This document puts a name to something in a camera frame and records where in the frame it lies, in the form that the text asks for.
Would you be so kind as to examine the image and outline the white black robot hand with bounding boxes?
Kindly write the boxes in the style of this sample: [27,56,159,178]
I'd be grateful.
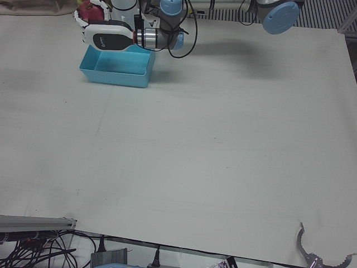
[73,0,137,52]

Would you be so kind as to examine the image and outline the pink dragon fruit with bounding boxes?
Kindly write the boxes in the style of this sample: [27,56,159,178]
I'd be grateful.
[77,0,108,23]

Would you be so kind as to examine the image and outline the light blue plastic bin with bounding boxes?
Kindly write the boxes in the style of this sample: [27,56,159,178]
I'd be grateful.
[79,44,157,89]

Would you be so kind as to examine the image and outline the beige cloth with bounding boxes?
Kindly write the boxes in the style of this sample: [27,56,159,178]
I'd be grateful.
[0,0,82,16]

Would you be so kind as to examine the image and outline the dark grey equipment box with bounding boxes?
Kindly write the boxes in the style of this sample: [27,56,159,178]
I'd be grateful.
[90,247,128,266]

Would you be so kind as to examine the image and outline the black power plug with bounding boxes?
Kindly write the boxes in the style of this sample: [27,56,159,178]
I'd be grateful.
[151,245,162,268]

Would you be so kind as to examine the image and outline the clear bag with metal part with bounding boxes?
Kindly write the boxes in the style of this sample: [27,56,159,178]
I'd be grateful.
[214,256,238,268]

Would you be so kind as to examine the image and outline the metal reacher grabber tool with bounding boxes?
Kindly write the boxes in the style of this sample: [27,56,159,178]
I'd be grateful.
[295,221,357,268]

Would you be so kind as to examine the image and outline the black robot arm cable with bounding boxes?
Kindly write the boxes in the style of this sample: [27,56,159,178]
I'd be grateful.
[166,0,199,59]

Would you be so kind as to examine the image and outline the aluminium profile post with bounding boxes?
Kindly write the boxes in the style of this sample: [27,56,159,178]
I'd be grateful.
[0,214,78,233]

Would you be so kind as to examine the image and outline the tangled black cables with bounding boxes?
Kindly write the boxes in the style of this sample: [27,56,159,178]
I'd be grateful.
[0,230,106,268]

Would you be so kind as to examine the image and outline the aluminium frame profile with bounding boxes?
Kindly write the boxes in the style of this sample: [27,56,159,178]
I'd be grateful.
[336,12,357,39]

